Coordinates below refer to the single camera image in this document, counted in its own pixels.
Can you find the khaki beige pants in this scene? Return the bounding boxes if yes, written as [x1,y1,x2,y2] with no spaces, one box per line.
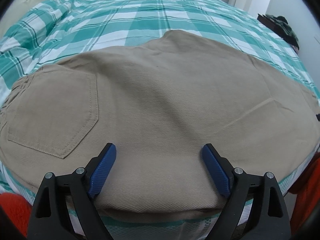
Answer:
[1,30,319,223]

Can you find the orange fleece garment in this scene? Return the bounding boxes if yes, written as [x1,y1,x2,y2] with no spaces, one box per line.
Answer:
[1,192,32,237]

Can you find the pile of dark clothes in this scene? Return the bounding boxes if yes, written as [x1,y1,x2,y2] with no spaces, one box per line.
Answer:
[264,14,299,50]

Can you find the teal plaid bed cover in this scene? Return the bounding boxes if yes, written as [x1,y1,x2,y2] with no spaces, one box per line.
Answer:
[0,0,318,235]

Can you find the dark wooden side table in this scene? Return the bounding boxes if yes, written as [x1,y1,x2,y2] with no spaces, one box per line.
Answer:
[257,14,276,31]

